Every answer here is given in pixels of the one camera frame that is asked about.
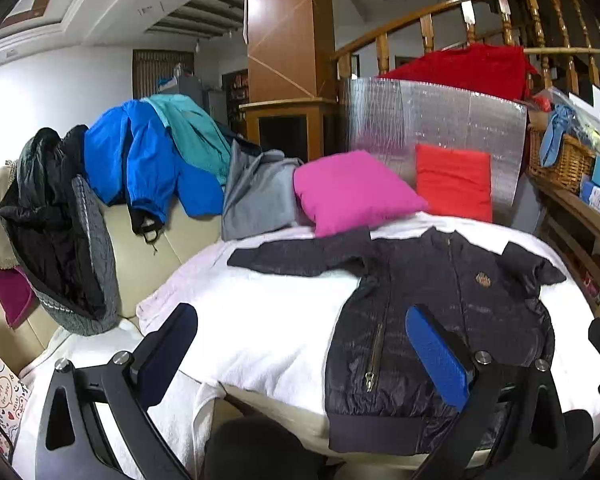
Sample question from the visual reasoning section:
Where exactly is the teal jacket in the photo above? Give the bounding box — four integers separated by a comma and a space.
145, 94, 233, 186

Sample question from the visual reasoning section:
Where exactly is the blue jacket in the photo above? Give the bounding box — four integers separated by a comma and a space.
83, 99, 226, 241

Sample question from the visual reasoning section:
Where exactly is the wooden stair railing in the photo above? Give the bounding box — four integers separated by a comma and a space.
330, 0, 600, 91

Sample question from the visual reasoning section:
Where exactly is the dark bookshelf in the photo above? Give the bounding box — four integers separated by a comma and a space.
222, 69, 250, 133

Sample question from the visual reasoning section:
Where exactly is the red pillow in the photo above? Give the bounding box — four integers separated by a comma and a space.
414, 144, 494, 224

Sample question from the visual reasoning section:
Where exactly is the wooden lattice door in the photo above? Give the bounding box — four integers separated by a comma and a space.
132, 49, 196, 101

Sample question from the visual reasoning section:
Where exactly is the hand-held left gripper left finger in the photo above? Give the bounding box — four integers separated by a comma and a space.
35, 302, 199, 480

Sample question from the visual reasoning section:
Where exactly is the red cloth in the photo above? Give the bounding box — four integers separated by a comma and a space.
380, 42, 538, 102

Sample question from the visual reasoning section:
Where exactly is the beige leather sofa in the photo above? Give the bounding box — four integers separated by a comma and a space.
0, 195, 226, 376

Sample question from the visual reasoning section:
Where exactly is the wooden shelf rack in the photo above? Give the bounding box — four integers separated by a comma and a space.
527, 172, 600, 331

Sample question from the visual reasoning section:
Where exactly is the silver foil insulation sheet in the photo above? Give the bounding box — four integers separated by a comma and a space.
341, 78, 529, 226

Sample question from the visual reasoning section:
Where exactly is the wooden pillar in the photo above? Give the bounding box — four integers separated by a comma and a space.
245, 0, 331, 106

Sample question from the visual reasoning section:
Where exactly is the pink pillow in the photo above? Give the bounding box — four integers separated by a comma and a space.
293, 150, 429, 238

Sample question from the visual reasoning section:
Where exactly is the wicker basket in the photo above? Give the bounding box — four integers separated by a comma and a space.
527, 127, 597, 195

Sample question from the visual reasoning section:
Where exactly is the black puffer jacket with badge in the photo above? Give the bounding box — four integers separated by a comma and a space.
226, 226, 567, 457

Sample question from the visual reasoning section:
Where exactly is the grey knit garment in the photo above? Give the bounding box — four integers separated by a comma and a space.
30, 175, 123, 337

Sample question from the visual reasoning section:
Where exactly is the white plush blanket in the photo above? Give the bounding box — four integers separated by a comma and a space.
10, 212, 600, 480

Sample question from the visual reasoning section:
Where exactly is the wooden cabinet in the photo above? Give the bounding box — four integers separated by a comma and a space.
239, 97, 341, 161

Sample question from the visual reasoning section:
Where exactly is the grey refrigerator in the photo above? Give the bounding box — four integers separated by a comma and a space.
180, 67, 226, 121

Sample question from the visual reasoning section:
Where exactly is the blue-grey cloth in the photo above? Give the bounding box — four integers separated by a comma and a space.
539, 104, 576, 168

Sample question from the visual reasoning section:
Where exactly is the magenta cloth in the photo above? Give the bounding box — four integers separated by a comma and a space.
0, 266, 38, 330

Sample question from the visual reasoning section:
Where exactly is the black hooded puffer jacket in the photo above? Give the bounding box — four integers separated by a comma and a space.
0, 125, 108, 321

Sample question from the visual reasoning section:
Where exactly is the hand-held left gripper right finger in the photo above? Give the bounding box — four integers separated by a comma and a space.
405, 304, 568, 480

